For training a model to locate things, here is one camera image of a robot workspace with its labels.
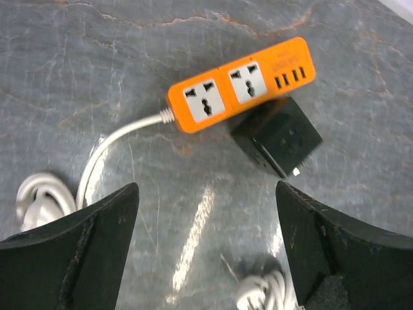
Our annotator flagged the orange strip white cord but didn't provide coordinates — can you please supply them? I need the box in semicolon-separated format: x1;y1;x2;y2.
15;108;177;233

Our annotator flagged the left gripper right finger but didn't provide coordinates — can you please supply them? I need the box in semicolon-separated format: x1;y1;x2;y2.
276;181;412;309

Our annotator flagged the orange power strip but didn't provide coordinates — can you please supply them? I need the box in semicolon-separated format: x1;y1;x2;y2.
165;37;316;134

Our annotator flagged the black cube socket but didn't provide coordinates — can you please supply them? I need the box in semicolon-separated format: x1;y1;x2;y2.
231;97;323;178

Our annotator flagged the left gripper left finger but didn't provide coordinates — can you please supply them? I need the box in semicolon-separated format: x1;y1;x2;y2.
1;183;139;309

